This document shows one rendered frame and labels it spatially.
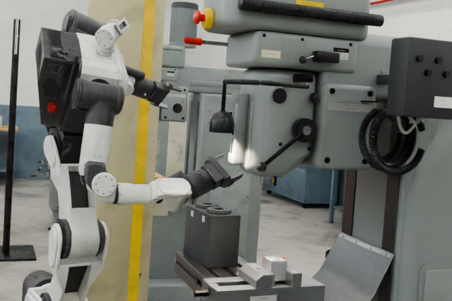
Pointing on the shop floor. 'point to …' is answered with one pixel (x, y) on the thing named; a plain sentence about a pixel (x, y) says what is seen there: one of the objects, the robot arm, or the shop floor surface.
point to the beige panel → (130, 119)
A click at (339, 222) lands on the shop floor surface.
